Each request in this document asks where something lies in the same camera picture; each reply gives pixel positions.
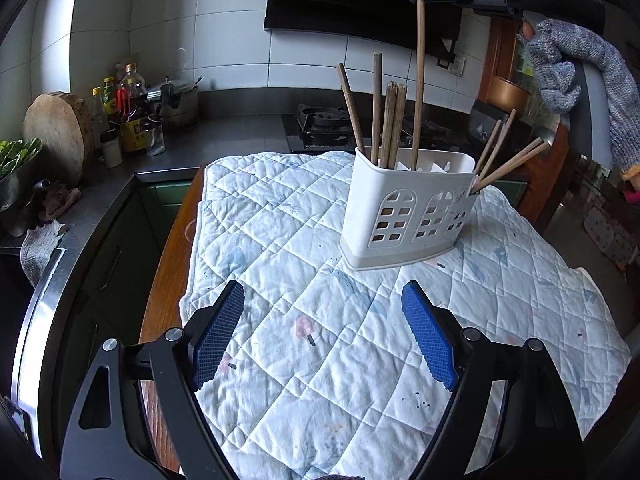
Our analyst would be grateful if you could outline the patterned floor mat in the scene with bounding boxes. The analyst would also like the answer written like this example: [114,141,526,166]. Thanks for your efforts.
[582,205,640,272]

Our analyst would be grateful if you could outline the person's right hand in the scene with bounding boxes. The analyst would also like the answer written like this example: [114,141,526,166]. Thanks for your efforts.
[517,16,640,170]

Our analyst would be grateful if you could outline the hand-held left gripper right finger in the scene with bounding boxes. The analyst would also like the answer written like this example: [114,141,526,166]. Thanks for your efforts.
[401,280,587,480]

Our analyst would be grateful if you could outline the green leafy vegetables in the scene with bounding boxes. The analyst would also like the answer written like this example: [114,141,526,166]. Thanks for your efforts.
[0,138,43,178]

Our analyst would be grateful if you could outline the steel pot with lid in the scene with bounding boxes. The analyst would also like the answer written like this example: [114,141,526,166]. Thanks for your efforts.
[147,76,202,134]

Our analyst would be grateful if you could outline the white rag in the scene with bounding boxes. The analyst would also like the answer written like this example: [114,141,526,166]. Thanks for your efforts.
[20,220,69,287]

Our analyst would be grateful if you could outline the black range hood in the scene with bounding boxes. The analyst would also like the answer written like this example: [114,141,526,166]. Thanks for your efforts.
[263,0,463,42]

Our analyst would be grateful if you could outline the steel sink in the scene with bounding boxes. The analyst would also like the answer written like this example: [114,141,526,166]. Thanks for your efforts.
[10,247,68,411]

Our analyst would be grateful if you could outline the small glass cup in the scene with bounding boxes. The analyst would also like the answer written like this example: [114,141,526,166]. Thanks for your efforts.
[146,117,166,156]

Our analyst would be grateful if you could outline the white plastic utensil holder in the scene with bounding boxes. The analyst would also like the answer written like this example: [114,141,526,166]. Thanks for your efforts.
[339,146,478,272]

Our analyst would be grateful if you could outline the wooden glass-door cabinet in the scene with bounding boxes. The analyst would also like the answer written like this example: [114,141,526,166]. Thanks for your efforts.
[477,10,576,241]

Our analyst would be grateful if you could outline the white quilted blanket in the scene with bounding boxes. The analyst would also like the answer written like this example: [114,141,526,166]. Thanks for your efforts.
[179,150,632,480]

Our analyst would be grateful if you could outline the green base cabinet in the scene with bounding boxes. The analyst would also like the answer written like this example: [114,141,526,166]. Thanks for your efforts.
[50,180,201,436]
[492,179,530,208]

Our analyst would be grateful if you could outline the metal bowl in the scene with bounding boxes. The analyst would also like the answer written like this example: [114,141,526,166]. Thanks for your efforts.
[0,157,43,213]

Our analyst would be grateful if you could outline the black gas stove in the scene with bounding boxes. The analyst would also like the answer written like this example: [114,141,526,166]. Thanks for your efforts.
[281,103,451,155]

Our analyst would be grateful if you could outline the clear glass bottle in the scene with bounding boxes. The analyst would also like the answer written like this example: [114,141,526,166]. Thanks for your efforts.
[91,87,109,136]

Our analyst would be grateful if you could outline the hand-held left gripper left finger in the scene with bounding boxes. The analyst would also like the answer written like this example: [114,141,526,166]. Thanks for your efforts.
[59,280,246,480]

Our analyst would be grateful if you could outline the brown crumpled cloth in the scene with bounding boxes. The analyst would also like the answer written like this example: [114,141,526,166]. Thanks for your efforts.
[37,182,82,222]

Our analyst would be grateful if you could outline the round wooden cutting board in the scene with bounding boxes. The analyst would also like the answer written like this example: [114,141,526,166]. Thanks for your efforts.
[22,91,96,187]

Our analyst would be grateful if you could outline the black rice cooker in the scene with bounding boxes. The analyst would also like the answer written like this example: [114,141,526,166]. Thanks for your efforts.
[470,100,534,147]

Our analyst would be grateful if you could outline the large oil bottle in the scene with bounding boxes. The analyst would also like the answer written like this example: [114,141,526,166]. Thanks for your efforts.
[120,63,149,153]

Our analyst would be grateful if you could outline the white lidded jar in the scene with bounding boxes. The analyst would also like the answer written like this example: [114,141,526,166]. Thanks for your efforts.
[100,128,124,169]

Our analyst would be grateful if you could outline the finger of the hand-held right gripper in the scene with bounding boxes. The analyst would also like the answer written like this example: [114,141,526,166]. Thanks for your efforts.
[451,0,527,17]

